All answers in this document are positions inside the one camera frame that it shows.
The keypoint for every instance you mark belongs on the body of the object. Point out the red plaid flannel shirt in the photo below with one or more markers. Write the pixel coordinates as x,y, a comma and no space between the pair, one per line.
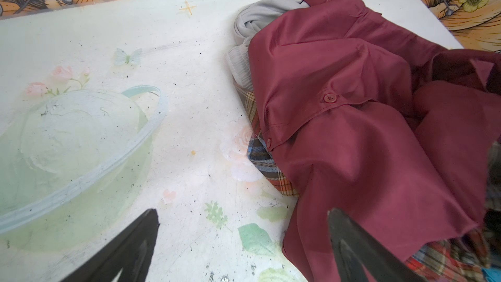
456,259

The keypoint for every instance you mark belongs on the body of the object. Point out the light grey cloth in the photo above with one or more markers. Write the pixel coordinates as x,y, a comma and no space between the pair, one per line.
248,23

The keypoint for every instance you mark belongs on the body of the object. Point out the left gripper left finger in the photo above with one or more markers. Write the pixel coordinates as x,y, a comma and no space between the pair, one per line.
125,258

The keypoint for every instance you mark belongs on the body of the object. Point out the turquoise blue cloth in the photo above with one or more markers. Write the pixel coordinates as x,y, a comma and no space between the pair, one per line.
492,274

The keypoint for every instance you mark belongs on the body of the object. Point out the maroon button shirt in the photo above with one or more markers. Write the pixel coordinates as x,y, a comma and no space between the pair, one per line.
363,115

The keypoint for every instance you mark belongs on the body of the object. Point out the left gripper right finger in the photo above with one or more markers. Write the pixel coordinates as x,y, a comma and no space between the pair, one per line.
359,256

